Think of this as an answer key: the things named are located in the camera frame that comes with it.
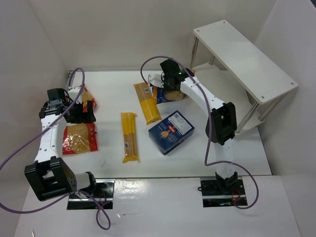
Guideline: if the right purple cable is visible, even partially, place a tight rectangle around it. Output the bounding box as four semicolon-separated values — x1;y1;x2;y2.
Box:
140;55;259;209

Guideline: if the purple cable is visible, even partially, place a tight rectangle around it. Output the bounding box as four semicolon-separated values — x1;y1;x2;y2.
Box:
0;68;111;230
140;55;259;209

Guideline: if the yellow spaghetti pack left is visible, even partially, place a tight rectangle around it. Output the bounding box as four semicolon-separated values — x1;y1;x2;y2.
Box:
120;112;139;163

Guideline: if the red macaroni bag lower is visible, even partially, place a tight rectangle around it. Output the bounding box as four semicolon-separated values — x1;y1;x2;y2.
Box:
62;123;98;155

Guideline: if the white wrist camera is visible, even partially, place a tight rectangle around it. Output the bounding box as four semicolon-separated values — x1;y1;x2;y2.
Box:
68;86;82;102
148;74;164;88

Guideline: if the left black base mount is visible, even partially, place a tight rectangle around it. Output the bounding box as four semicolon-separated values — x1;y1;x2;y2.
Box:
67;178;115;210

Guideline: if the yellow spaghetti pack right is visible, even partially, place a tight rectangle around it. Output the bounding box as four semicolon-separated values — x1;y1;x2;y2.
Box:
133;82;161;125

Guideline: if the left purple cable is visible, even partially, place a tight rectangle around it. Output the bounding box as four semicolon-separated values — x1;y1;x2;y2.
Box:
0;68;111;230

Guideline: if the white two-tier shelf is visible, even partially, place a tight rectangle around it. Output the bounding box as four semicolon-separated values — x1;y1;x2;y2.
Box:
190;20;298;133

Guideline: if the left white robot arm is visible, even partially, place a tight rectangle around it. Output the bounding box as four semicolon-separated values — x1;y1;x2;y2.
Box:
24;86;98;201

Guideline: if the aluminium rail left edge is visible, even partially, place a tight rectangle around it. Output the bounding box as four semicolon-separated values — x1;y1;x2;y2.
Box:
67;70;76;87

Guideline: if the blue orange pasta bag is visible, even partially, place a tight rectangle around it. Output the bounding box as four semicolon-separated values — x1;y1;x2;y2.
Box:
152;86;186;104

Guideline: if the red macaroni bag upper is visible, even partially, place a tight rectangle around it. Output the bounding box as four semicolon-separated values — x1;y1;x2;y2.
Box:
81;85;97;112

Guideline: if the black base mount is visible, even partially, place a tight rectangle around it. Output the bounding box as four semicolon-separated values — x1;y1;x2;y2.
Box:
197;177;248;207
67;178;115;210

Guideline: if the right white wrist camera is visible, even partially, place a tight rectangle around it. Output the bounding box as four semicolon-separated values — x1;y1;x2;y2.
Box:
148;74;164;88

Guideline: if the yellow spaghetti pack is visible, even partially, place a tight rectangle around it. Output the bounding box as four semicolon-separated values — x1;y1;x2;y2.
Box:
120;112;139;163
133;82;161;125

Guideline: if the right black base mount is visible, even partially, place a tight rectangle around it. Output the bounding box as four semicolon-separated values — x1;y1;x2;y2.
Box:
197;177;248;207

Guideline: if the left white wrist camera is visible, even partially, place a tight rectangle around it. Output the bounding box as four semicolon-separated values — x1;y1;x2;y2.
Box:
68;86;82;102

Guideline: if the red macaroni bag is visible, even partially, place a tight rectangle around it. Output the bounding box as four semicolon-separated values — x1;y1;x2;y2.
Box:
81;85;97;112
62;123;98;155

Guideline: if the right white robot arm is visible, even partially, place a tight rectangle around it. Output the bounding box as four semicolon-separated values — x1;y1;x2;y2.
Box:
160;58;237;191

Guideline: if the dark blue pasta box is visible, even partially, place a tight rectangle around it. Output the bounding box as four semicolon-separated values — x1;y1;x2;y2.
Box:
148;111;195;155

